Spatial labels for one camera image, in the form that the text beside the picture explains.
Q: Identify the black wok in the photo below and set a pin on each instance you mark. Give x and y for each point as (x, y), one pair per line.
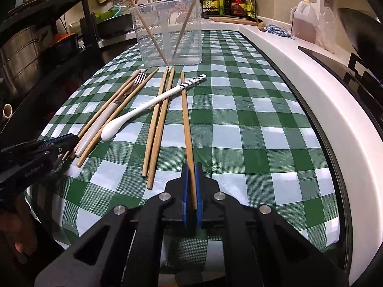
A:
(362, 33)

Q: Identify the person's left hand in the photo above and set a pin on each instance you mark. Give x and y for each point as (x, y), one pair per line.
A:
(16, 236)

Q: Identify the black metal shelf rack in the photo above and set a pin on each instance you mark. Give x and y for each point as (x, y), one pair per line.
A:
(86, 21)

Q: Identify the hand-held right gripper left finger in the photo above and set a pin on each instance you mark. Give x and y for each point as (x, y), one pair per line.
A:
(185, 191)

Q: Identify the black pot with orange lid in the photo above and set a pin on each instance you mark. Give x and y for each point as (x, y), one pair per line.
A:
(64, 40)

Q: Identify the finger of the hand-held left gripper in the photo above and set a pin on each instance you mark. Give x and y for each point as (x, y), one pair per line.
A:
(61, 154)
(64, 139)

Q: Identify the white cup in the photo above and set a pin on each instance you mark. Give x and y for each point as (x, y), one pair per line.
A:
(7, 112)

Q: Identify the blue rag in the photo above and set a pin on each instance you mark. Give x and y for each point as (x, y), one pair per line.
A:
(279, 30)

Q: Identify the round wooden cutting board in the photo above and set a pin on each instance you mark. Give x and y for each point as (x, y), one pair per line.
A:
(233, 20)

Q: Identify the black pan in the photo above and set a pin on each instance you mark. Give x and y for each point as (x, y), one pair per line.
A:
(115, 27)

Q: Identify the clear plastic container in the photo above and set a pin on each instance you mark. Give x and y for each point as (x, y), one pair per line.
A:
(169, 30)

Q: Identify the plastic oil jug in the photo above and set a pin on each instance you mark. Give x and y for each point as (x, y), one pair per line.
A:
(305, 24)

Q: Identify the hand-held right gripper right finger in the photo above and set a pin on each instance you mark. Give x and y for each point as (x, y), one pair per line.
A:
(199, 191)

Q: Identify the black glass gas stove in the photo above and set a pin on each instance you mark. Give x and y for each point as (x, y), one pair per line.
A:
(344, 65)

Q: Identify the large steel pot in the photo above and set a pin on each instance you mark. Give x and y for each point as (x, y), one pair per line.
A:
(18, 59)

